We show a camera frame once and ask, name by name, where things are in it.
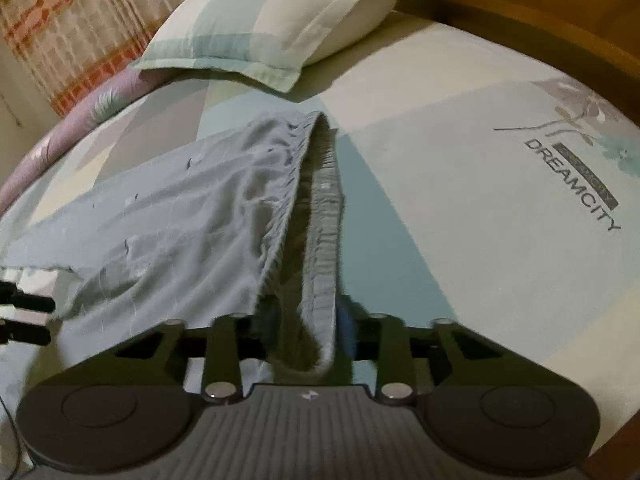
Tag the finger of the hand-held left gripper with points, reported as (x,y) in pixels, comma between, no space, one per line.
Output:
(30,302)
(25,334)

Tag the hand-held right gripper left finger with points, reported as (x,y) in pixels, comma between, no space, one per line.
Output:
(225,350)

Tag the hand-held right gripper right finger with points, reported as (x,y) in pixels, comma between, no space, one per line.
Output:
(395,350)

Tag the grey printed pants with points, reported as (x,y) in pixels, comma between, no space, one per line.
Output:
(200,210)

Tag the purple floral quilt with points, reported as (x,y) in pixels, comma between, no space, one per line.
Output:
(75,125)

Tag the patterned curtain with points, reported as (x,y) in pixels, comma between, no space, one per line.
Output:
(75,20)

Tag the large patchwork pillow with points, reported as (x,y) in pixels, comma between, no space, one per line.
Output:
(280,15)

